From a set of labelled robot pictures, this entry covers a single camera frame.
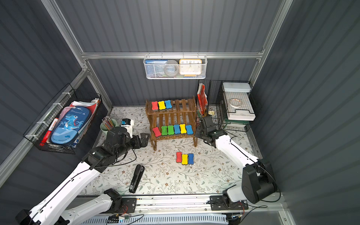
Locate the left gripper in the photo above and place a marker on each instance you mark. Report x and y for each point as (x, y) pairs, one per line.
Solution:
(142, 139)

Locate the blue box in basket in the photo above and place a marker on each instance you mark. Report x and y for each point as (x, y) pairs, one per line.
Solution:
(154, 68)

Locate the green eraser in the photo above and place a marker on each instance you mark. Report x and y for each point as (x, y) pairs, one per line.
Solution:
(170, 130)
(164, 130)

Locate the blue eraser upper tier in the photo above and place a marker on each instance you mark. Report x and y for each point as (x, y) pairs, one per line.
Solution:
(168, 104)

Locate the colored pencils bunch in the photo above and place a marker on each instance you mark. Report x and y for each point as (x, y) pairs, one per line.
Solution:
(108, 123)

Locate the red eraser tier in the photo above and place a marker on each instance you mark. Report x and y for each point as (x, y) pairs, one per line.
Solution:
(157, 132)
(154, 106)

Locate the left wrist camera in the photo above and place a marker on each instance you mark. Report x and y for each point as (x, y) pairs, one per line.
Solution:
(128, 125)

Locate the red marker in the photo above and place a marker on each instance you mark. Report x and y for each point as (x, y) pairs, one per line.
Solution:
(48, 133)

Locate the yellow alarm clock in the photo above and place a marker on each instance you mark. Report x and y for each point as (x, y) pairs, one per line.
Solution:
(190, 67)

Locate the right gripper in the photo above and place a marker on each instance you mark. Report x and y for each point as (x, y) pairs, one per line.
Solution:
(207, 123)

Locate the yellow eraser upper tier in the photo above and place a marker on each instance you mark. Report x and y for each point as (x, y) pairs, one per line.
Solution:
(161, 105)

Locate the white mesh hanging basket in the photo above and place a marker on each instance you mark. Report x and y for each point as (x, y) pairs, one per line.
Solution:
(180, 77)

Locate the black wire desk organizer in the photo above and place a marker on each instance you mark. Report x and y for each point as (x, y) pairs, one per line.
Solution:
(216, 104)

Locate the green pencil cup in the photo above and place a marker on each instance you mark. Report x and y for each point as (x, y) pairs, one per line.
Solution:
(102, 127)

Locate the red eraser upper tier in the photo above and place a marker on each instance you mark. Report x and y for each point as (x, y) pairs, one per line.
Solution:
(154, 106)

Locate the black wire wall basket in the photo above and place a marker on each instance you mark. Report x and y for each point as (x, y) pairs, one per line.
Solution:
(58, 108)

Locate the black stapler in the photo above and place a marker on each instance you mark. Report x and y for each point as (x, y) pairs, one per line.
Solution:
(138, 173)

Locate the red eraser lower tier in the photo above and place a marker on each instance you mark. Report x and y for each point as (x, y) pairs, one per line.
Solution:
(157, 132)

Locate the white box on organizer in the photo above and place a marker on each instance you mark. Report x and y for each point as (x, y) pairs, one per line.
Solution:
(238, 90)

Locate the red book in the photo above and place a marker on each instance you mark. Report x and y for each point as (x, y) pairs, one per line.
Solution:
(201, 99)

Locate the blue eraser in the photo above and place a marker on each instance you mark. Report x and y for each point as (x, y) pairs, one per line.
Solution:
(189, 130)
(177, 130)
(190, 158)

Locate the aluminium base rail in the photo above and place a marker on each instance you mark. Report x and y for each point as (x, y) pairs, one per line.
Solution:
(191, 209)

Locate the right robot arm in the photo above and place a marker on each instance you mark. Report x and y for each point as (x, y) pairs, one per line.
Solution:
(257, 181)

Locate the tape roll on organizer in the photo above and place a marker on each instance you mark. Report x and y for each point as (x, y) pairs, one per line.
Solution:
(235, 103)

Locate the wooden two-tier shelf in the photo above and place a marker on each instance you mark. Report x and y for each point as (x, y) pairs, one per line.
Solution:
(183, 111)

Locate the yellow eraser tier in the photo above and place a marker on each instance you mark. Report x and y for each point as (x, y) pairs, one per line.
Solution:
(161, 105)
(183, 128)

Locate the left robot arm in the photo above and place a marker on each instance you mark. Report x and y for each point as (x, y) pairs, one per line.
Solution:
(52, 210)

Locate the blue dinosaur pencil case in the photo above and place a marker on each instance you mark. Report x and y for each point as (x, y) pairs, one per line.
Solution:
(67, 129)

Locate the yellow eraser lower tier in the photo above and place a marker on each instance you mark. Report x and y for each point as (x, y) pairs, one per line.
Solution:
(183, 128)

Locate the clear tape roll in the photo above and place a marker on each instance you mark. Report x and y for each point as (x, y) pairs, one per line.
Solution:
(171, 68)

